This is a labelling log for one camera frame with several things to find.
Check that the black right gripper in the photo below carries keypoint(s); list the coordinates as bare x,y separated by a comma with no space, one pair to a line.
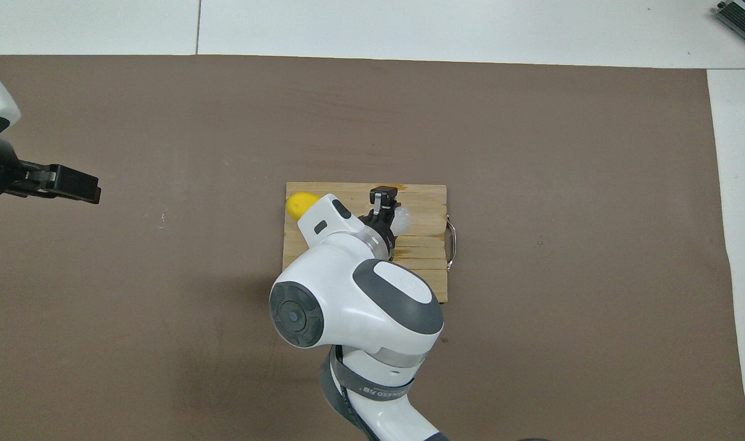
381,229

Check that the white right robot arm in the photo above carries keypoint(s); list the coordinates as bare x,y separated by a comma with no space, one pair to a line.
360,294

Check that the wooden cutting board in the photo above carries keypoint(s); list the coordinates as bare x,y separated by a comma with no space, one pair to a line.
431,245

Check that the yellow lemon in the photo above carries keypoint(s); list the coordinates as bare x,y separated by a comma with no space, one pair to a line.
300,202

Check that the brown table mat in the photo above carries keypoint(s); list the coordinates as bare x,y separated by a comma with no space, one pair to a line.
164,367

